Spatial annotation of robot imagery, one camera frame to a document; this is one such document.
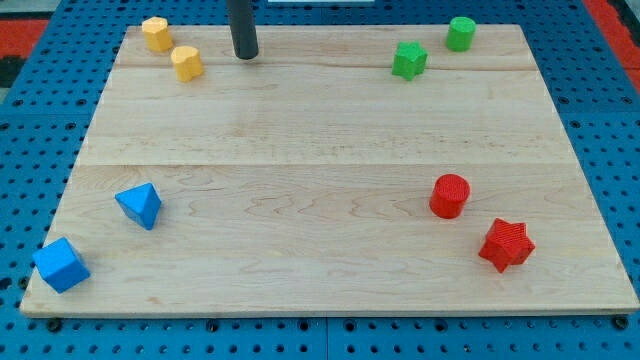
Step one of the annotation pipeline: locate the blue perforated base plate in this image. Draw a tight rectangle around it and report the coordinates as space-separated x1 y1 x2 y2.
1 0 639 359

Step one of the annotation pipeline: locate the blue cube block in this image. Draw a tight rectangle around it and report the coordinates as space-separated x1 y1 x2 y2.
32 237 91 293

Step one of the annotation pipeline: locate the black cylindrical robot arm tip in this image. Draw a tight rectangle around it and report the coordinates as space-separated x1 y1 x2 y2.
226 0 259 60

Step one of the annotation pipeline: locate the green star block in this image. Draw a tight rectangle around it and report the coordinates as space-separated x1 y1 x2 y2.
392 41 428 81

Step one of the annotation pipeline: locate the red star block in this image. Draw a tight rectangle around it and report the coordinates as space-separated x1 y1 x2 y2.
478 218 536 273

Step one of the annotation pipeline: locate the yellow heart block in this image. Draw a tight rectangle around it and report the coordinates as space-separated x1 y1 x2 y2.
170 46 204 82

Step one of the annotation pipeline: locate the light wooden board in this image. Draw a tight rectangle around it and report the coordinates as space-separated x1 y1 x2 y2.
20 25 639 319

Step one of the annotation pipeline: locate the blue triangular prism block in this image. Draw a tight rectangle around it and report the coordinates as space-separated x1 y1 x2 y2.
114 183 162 230

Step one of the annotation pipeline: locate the yellow hexagon block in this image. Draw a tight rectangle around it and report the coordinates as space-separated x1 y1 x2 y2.
141 16 173 52

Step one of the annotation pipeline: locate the red cylinder block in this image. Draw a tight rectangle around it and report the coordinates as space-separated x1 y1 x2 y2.
428 174 471 219

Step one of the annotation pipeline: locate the green cylinder block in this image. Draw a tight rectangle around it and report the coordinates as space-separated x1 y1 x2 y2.
445 16 476 52

